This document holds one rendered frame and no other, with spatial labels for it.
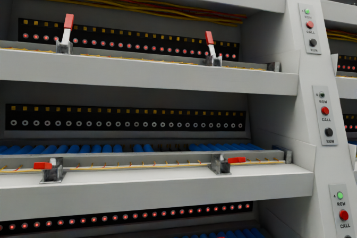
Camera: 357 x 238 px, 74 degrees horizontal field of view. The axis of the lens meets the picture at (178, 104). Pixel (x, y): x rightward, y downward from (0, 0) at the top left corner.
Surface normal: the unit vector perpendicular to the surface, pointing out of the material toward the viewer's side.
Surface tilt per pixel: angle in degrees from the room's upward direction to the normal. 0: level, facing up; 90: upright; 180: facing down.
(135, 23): 90
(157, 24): 90
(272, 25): 90
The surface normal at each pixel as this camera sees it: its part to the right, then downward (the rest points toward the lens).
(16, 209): 0.26, 0.07
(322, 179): 0.26, -0.23
